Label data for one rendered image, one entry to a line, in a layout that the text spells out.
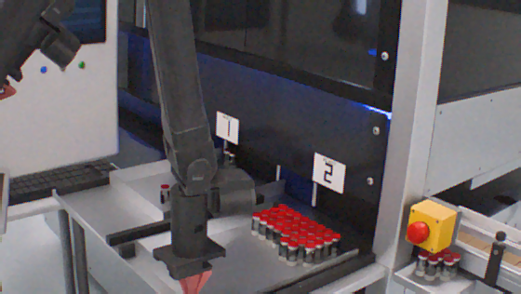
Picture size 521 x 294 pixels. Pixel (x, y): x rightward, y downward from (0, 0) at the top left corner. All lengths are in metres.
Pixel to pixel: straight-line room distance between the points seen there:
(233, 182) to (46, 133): 0.95
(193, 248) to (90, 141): 0.96
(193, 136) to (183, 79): 0.08
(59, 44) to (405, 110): 0.67
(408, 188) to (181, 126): 0.46
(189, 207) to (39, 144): 0.94
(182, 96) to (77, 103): 0.98
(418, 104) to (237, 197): 0.35
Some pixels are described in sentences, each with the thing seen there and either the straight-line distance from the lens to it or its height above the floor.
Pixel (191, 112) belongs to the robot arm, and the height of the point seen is 1.23.
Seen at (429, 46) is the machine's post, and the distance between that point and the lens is 1.02.
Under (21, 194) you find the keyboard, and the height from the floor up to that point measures 0.83.
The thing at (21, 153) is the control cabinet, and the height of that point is 0.88.
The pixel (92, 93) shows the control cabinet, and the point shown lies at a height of 1.02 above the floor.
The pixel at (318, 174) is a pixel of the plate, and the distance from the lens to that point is 1.22.
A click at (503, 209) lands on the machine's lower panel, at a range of 1.53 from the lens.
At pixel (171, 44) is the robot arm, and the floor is 1.33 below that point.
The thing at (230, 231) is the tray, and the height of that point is 0.88.
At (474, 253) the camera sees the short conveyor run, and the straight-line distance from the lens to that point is 1.16.
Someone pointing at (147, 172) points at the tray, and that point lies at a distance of 1.50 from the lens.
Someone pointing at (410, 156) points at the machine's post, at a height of 1.12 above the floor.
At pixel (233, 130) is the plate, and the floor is 1.02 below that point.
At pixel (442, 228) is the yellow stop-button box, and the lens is 1.05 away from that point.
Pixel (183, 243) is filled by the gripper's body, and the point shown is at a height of 1.02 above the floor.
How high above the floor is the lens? 1.46
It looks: 19 degrees down
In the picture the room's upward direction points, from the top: 3 degrees clockwise
